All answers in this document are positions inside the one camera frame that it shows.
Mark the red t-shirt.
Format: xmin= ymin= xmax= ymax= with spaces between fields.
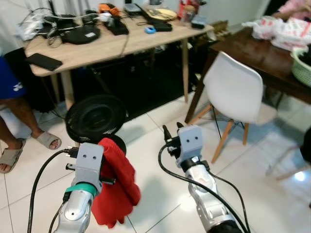
xmin=90 ymin=137 xmax=141 ymax=229

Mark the black floor fan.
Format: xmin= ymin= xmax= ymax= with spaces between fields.
xmin=65 ymin=95 xmax=128 ymax=156

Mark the black stool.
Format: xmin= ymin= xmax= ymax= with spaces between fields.
xmin=300 ymin=129 xmax=311 ymax=163

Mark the white plastic chair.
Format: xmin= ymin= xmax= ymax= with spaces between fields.
xmin=187 ymin=51 xmax=277 ymax=163

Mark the long black bar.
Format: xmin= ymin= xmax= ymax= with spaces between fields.
xmin=136 ymin=5 xmax=173 ymax=32

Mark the light wooden table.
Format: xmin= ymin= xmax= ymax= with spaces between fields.
xmin=24 ymin=15 xmax=214 ymax=110

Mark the small dark box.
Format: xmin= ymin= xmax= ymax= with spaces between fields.
xmin=191 ymin=16 xmax=207 ymax=30

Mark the black power strip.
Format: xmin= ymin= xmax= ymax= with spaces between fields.
xmin=106 ymin=19 xmax=129 ymax=35

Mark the woven round plate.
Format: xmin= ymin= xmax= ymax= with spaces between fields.
xmin=146 ymin=7 xmax=178 ymax=21

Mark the black smartphone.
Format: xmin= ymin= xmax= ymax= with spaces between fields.
xmin=25 ymin=52 xmax=64 ymax=72

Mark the green laundry basket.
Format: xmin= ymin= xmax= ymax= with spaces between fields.
xmin=291 ymin=46 xmax=311 ymax=88

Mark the person in blue shorts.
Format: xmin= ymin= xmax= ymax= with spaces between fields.
xmin=0 ymin=0 xmax=63 ymax=174

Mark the round black device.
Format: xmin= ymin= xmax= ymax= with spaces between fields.
xmin=63 ymin=25 xmax=102 ymax=45

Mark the orange tool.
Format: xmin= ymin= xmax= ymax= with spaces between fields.
xmin=99 ymin=4 xmax=120 ymax=15

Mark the white printed plastic bag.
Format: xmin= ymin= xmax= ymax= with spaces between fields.
xmin=243 ymin=16 xmax=311 ymax=51

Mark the clear plastic bag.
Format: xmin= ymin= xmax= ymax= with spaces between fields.
xmin=17 ymin=10 xmax=54 ymax=39

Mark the person in pink shirt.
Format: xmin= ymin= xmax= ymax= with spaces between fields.
xmin=272 ymin=0 xmax=311 ymax=22

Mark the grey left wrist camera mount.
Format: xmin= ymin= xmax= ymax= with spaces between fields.
xmin=73 ymin=142 xmax=105 ymax=192

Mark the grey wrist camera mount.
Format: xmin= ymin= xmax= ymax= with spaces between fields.
xmin=73 ymin=142 xmax=105 ymax=192
xmin=176 ymin=125 xmax=203 ymax=168

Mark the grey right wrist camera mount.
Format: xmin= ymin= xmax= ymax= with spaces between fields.
xmin=176 ymin=125 xmax=203 ymax=168

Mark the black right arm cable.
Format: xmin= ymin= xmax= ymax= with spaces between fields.
xmin=158 ymin=145 xmax=251 ymax=233

